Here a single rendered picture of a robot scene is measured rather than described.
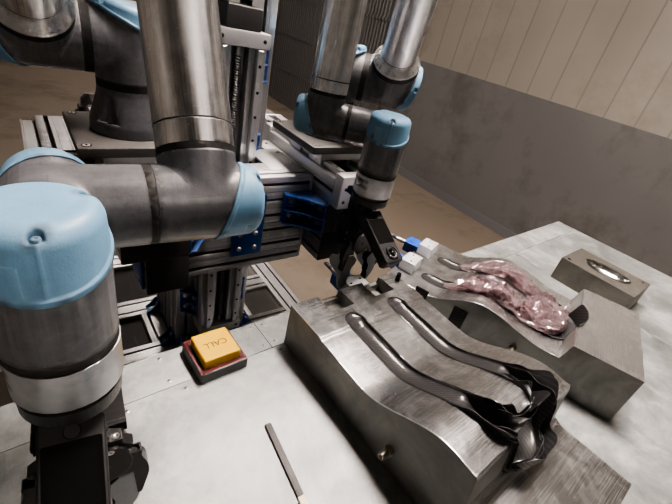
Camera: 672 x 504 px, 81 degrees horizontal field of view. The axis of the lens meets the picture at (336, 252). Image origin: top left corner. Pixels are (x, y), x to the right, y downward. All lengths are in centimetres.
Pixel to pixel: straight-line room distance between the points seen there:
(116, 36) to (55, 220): 61
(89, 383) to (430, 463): 40
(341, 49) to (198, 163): 47
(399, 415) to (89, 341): 39
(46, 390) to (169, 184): 18
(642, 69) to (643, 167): 61
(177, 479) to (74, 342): 33
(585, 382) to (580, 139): 265
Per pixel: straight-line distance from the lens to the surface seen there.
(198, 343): 69
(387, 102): 109
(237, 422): 64
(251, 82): 107
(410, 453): 58
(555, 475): 69
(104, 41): 86
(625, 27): 342
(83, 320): 30
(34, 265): 27
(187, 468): 61
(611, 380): 89
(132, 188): 38
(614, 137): 332
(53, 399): 35
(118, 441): 42
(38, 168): 39
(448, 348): 73
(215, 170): 39
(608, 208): 333
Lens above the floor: 133
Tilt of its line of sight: 31 degrees down
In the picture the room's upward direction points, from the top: 14 degrees clockwise
